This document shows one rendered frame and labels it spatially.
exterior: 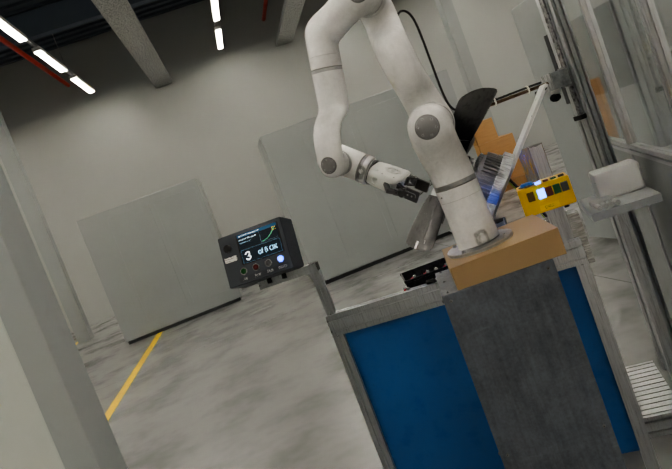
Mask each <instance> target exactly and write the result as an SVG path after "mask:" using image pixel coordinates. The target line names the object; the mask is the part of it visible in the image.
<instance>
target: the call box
mask: <svg viewBox="0 0 672 469"><path fill-rule="evenodd" d="M562 173H563V174H564V176H561V177H558V176H557V175H559V174H562ZM562 173H559V174H556V175H553V176H556V178H555V179H552V180H550V177H553V176H550V177H547V178H544V179H548V181H546V182H542V180H544V179H541V180H538V181H540V182H541V183H540V184H537V185H535V184H534V183H535V182H538V181H535V182H533V184H532V185H530V187H528V188H524V187H523V188H521V187H518V188H516V191H517V194H518V196H519V199H520V202H521V205H522V208H523V211H524V213H525V216H526V217H527V216H529V215H532V214H533V215H537V214H540V213H543V212H547V211H550V210H553V209H556V208H559V207H562V206H564V207H565V208H566V207H569V206H570V205H569V204H571V203H575V202H576V201H577V199H576V197H575V194H574V191H573V188H572V185H571V182H570V179H569V176H568V175H567V174H566V173H565V172H562ZM566 180H567V182H568V185H569V188H570V190H567V191H564V192H563V191H562V192H561V193H557V194H555V193H554V195H551V196H548V197H547V195H546V197H545V198H542V199H539V196H538V193H537V190H539V189H542V188H545V187H548V186H552V185H554V184H557V183H559V184H560V182H563V181H566ZM530 192H533V193H534V196H535V199H536V201H533V202H530V203H529V201H528V198H527V195H526V194H527V193H530Z"/></svg>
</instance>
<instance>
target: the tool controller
mask: <svg viewBox="0 0 672 469"><path fill-rule="evenodd" d="M218 243H219V247H220V251H221V255H222V259H223V263H224V267H225V271H226V275H227V278H228V282H229V286H230V288H231V289H236V288H246V287H249V286H252V285H255V284H258V282H260V281H263V280H266V279H267V283H268V284H270V283H273V282H272V277H275V276H278V275H281V276H282V279H286V278H287V275H286V273H287V272H290V271H293V270H296V269H299V268H301V267H303V266H304V263H303V260H302V256H301V252H300V249H299V245H298V242H297V238H296V235H295V231H294V228H293V224H292V220H291V219H288V218H283V217H277V218H274V219H271V220H268V221H266V222H263V223H260V224H257V225H255V226H252V227H249V228H246V229H244V230H241V231H238V232H235V233H233V234H230V235H227V236H224V237H222V238H219V239H218ZM250 247H253V251H254V255H255V258H256V260H255V261H252V262H249V263H246V264H244V263H243V259H242V256H241V252H240V251H241V250H244V249H247V248H250ZM279 255H283V256H284V261H283V262H278V260H277V257H278V256H279ZM267 259H270V260H271V261H272V265H271V266H270V267H267V266H266V265H265V261H266V260H267ZM255 263H257V264H259V266H260V268H259V270H258V271H254V270H253V268H252V266H253V264H255ZM241 268H246V269H247V274H246V275H242V274H241V273H240V270H241Z"/></svg>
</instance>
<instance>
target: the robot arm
mask: <svg viewBox="0 0 672 469"><path fill-rule="evenodd" d="M359 19H361V21H362V23H363V25H364V27H365V29H366V32H367V34H368V37H369V40H370V43H371V46H372V48H373V50H374V53H375V55H376V57H377V59H378V61H379V63H380V65H381V67H382V69H383V71H384V73H385V75H386V76H387V78H388V80H389V82H390V84H391V85H392V87H393V89H394V90H395V92H396V94H397V95H398V97H399V99H400V101H401V102H402V104H403V106H404V108H405V110H406V112H407V114H408V116H409V119H408V124H407V130H408V135H409V139H410V141H411V144H412V146H413V148H414V150H415V152H416V154H417V156H418V158H419V160H420V162H421V163H422V165H423V167H424V168H425V170H426V171H427V173H428V175H429V177H430V179H431V182H432V184H433V187H434V189H435V192H436V194H437V197H438V199H439V202H440V204H441V207H442V209H443V211H444V214H445V216H446V219H447V221H448V224H449V226H450V229H451V231H452V234H453V236H454V239H455V241H456V244H457V245H453V246H452V247H453V248H452V249H450V250H449V251H448V253H447V254H448V257H449V258H451V259H458V258H464V257H468V256H472V255H475V254H478V253H481V252H484V251H486V250H489V249H491V248H493V247H496V246H498V245H500V244H501V243H503V242H505V241H506V240H508V239H509V238H511V236H512V235H513V232H512V230H511V229H499V230H498V229H497V227H496V224H495V222H494V219H493V217H492V214H491V212H490V209H489V207H488V204H487V202H486V199H485V197H484V194H483V192H482V189H481V187H480V184H479V182H478V179H477V177H476V174H475V172H474V169H473V167H472V164H471V162H470V160H469V157H468V155H467V153H466V151H465V150H464V148H463V146H462V144H461V142H460V139H459V137H458V135H457V133H456V130H455V119H454V116H453V113H452V111H451V110H450V108H449V106H448V105H447V104H446V102H445V101H444V99H443V98H442V96H441V95H440V93H439V92H438V90H437V89H436V87H435V86H434V84H433V82H432V81H431V79H430V78H429V76H428V74H427V73H426V71H425V69H424V68H423V66H422V64H421V62H420V60H419V58H418V56H417V55H416V53H415V51H414V49H413V47H412V45H411V43H410V41H409V39H408V37H407V35H406V32H405V30H404V28H403V26H402V23H401V21H400V18H399V16H398V14H397V11H396V9H395V7H394V5H393V3H392V1H391V0H328V2H327V3H326V4H325V5H324V6H323V7H322V8H321V9H320V10H319V11H318V12H317V13H316V14H315V15H314V16H313V17H312V18H311V19H310V20H309V22H308V23H307V26H306V29H305V42H306V47H307V53H308V58H309V63H310V68H311V73H312V79H313V84H314V89H315V93H316V98H317V103H318V115H317V118H316V121H315V125H314V132H313V138H314V146H315V152H316V157H317V164H318V165H319V168H320V170H321V172H322V173H323V174H324V175H325V176H327V177H329V178H335V177H339V176H344V177H347V178H349V179H352V180H354V181H357V182H359V183H360V184H364V185H365V184H368V185H369V184H371V185H373V186H374V187H376V188H379V189H381V190H383V191H385V192H386V193H387V194H393V195H395V196H399V197H401V198H403V197H404V198H405V199H407V200H410V201H412V202H415V203H417V202H418V199H419V196H420V192H418V191H416V190H413V189H411V188H408V187H407V188H405V187H406V186H414V188H415V189H418V190H420V191H423V192H425V193H427V192H428V190H429V187H430V182H428V181H425V180H423V179H420V178H418V177H416V176H414V175H412V174H410V171H408V170H405V169H402V168H399V167H397V166H394V165H390V164H387V163H383V162H379V161H378V160H376V158H375V157H373V156H370V155H368V154H365V153H363V152H360V151H358V150H355V149H353V148H350V147H348V146H345V145H342V144H341V126H342V122H343V119H344V117H345V116H346V115H347V113H348V110H349V104H348V97H347V91H346V85H345V79H344V74H343V68H342V63H341V57H340V51H339V42H340V40H341V39H342V38H343V37H344V35H345V34H346V33H347V32H348V31H349V29H350V28H351V27H352V26H353V25H354V24H355V23H356V22H357V21H358V20H359ZM405 180H406V182H405ZM409 181H410V182H411V183H409Z"/></svg>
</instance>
